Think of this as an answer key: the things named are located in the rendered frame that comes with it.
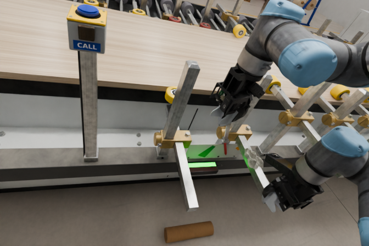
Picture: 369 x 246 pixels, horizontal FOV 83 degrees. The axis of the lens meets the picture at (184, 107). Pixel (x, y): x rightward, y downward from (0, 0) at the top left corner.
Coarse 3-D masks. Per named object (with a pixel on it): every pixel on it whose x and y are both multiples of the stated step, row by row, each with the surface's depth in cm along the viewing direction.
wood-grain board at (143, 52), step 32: (0, 0) 98; (32, 0) 107; (64, 0) 117; (0, 32) 81; (32, 32) 87; (64, 32) 93; (128, 32) 110; (160, 32) 121; (192, 32) 134; (224, 32) 151; (0, 64) 69; (32, 64) 73; (64, 64) 78; (128, 64) 90; (160, 64) 97; (224, 64) 115; (288, 96) 109
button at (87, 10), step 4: (84, 4) 43; (80, 8) 41; (84, 8) 42; (88, 8) 42; (92, 8) 43; (96, 8) 43; (80, 12) 41; (84, 12) 41; (88, 12) 41; (92, 12) 41; (96, 12) 42; (88, 16) 42; (92, 16) 42
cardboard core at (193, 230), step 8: (192, 224) 131; (200, 224) 131; (208, 224) 132; (168, 232) 122; (176, 232) 123; (184, 232) 125; (192, 232) 126; (200, 232) 128; (208, 232) 130; (168, 240) 121; (176, 240) 123
